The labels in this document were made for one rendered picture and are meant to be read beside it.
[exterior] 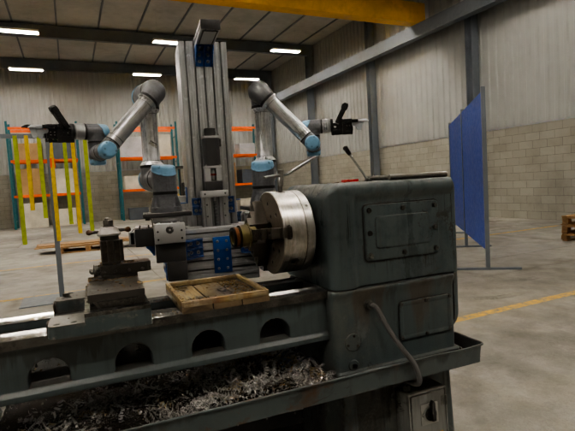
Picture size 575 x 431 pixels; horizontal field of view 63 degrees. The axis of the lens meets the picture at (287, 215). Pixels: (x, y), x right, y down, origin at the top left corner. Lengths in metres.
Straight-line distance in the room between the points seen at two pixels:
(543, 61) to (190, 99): 11.74
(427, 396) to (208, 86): 1.79
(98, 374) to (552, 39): 12.88
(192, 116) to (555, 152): 11.33
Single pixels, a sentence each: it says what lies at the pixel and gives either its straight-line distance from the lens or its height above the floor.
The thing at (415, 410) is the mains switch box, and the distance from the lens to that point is 1.97.
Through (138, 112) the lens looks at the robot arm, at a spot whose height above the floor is 1.63.
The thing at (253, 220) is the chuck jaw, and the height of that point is 1.13.
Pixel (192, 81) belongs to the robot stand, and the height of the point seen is 1.82.
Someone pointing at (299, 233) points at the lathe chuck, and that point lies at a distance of 1.67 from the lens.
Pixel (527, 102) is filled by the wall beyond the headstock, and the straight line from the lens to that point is 13.70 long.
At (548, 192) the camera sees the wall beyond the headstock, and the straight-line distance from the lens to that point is 13.26.
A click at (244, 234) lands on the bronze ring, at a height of 1.09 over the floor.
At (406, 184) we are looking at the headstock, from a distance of 1.83.
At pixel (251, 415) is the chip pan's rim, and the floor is 0.54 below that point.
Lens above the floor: 1.26
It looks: 4 degrees down
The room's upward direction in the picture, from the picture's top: 3 degrees counter-clockwise
